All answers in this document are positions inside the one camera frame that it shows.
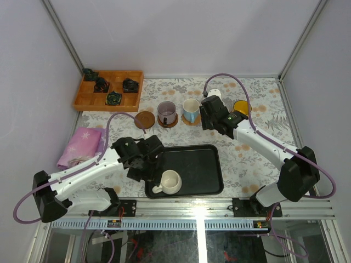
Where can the woven rattan coaster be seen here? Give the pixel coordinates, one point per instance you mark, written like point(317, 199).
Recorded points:
point(196, 122)

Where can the pink printed cloth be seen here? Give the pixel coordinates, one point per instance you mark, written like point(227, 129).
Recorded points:
point(85, 144)

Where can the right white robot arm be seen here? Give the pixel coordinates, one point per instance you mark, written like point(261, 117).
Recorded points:
point(297, 174)

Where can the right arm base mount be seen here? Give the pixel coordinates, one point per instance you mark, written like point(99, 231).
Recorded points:
point(250, 207)

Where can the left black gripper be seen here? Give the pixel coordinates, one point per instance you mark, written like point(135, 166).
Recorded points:
point(148, 172)

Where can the light brown wooden coaster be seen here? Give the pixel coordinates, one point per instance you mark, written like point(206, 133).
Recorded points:
point(168, 125)

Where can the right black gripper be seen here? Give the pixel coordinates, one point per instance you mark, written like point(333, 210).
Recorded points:
point(205, 124)

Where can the green black rolled item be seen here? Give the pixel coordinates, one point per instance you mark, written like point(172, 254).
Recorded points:
point(113, 99)

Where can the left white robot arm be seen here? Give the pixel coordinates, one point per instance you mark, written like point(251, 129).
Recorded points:
point(61, 193)

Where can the light blue mug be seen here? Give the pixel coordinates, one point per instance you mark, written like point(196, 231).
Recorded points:
point(191, 110)

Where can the black serving tray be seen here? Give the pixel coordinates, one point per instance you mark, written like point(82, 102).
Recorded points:
point(198, 167)

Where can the yellow glass mug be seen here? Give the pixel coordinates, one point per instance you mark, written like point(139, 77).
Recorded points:
point(242, 106)

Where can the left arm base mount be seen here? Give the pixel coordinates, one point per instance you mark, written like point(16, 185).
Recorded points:
point(125, 209)

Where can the floral tablecloth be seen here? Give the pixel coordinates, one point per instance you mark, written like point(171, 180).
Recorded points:
point(244, 170)

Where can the cream speckled mug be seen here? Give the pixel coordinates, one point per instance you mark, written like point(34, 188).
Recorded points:
point(170, 183)

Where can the dark brown wooden coaster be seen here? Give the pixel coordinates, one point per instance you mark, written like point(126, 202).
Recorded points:
point(144, 119)

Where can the purple glass mug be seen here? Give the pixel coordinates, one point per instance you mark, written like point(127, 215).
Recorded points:
point(166, 112)

